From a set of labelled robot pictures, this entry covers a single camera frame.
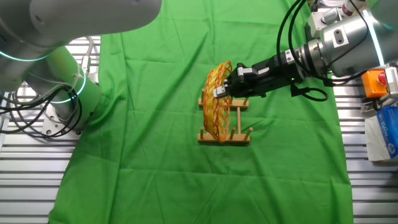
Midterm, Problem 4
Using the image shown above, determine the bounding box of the thick grey robot cable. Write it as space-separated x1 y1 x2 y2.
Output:
80 35 95 76

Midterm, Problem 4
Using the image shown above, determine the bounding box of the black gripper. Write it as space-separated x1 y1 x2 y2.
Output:
213 52 305 99

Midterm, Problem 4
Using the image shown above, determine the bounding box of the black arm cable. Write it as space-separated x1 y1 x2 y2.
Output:
275 0 309 63
287 0 330 103

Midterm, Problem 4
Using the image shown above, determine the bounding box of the wooden peg dish rack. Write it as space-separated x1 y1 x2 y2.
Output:
197 88 254 145

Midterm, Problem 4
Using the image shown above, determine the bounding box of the ribbed silver depth camera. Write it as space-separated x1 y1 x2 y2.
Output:
384 67 398 100

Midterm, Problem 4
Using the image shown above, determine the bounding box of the yellow orange woven basket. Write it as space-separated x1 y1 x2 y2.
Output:
203 60 234 144

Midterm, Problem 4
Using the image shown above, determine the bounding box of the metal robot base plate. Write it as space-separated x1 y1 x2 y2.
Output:
41 112 84 140

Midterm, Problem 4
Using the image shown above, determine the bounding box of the orange box red button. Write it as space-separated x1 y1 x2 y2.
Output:
361 68 389 100

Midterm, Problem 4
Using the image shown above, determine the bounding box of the white cup red band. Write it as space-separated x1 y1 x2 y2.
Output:
341 0 368 18

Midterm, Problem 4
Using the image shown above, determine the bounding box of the green cloth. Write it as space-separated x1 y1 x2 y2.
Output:
48 0 354 224

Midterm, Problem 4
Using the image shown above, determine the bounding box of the metal camera clamp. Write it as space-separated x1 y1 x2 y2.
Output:
360 93 390 113

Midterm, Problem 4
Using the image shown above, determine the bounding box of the black base cable bundle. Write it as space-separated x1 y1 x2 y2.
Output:
0 84 84 138

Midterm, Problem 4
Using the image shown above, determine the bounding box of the blue tissue pack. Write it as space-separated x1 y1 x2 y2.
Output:
364 106 398 163

